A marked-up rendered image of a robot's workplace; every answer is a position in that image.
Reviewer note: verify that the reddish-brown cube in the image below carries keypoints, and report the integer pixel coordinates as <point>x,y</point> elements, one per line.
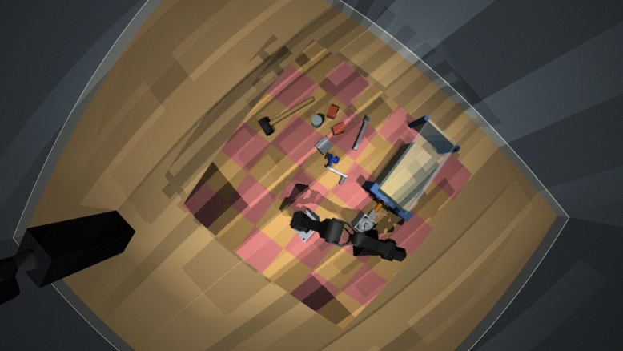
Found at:
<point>338,129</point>
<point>331,112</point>

